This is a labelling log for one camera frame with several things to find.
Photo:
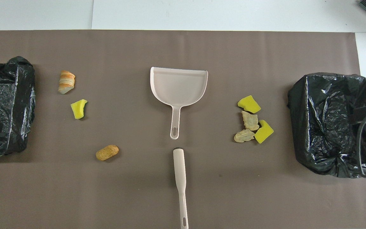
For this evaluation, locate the sliced bread loaf piece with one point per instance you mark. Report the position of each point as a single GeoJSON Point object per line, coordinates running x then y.
{"type": "Point", "coordinates": [66, 82]}

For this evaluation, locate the yellow sponge piece green backing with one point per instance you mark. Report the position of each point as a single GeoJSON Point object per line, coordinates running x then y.
{"type": "Point", "coordinates": [78, 109]}

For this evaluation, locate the square beige bread chunk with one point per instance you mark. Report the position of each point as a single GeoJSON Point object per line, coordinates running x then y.
{"type": "Point", "coordinates": [250, 121]}

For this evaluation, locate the brown bread roll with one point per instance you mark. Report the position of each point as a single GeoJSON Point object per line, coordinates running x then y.
{"type": "Point", "coordinates": [106, 152]}

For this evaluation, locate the lumpy beige bread chunk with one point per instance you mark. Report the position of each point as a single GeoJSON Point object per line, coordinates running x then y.
{"type": "Point", "coordinates": [243, 136]}

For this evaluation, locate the beige plastic dustpan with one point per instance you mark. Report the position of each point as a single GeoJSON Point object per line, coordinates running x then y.
{"type": "Point", "coordinates": [178, 86]}

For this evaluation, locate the black bag lined bin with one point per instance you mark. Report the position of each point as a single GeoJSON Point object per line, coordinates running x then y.
{"type": "Point", "coordinates": [11, 95]}
{"type": "Point", "coordinates": [322, 111]}

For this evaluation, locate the brown paper table mat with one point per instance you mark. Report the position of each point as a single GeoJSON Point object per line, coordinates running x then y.
{"type": "Point", "coordinates": [202, 47]}

